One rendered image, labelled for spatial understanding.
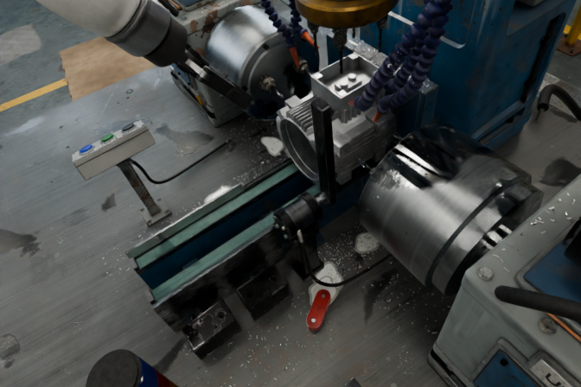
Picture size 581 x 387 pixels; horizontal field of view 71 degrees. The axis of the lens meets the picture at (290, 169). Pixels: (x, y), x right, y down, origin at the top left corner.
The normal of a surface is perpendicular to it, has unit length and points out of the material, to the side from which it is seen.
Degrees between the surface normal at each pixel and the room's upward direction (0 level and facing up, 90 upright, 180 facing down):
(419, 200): 39
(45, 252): 0
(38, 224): 0
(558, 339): 0
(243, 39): 25
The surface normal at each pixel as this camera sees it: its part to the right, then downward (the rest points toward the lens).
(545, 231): -0.12, -0.65
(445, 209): -0.53, -0.29
